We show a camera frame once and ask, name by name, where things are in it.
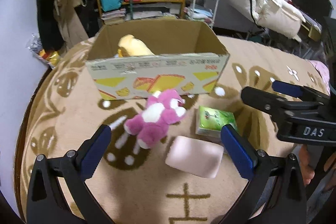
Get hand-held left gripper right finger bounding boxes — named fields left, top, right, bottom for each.
left=220, top=124, right=307, bottom=224

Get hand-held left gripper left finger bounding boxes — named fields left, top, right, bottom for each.
left=26, top=124, right=116, bottom=224

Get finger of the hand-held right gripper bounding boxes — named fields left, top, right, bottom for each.
left=241, top=86, right=293, bottom=121
left=271, top=80, right=331, bottom=106

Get pale pink soft block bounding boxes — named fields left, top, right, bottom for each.
left=164, top=135, right=224, bottom=179

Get pink and white plush toy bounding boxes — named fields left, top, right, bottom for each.
left=123, top=89, right=187, bottom=150

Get cardboard box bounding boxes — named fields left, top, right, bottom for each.
left=86, top=18, right=231, bottom=101

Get yellow dog plush toy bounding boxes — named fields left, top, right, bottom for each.
left=117, top=34, right=156, bottom=58

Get person's right hand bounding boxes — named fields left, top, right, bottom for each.
left=299, top=145, right=336, bottom=192

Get pink floral cloth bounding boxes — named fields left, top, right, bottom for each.
left=308, top=60, right=330, bottom=96

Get green tissue packet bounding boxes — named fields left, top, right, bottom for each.
left=195, top=106, right=238, bottom=139

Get black monitor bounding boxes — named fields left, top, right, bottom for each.
left=292, top=0, right=333, bottom=31

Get white trolley cart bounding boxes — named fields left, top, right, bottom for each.
left=185, top=0, right=220, bottom=28

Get clear bag of toys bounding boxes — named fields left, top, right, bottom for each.
left=27, top=33, right=63, bottom=69

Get stack of books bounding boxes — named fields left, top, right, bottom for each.
left=101, top=8, right=127, bottom=25

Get beige hanging trousers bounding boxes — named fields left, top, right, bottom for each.
left=53, top=0, right=90, bottom=42

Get black hanging garment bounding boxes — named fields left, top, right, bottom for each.
left=36, top=0, right=65, bottom=49

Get pile of magazines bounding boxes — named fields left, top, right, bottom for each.
left=132, top=3, right=182, bottom=20

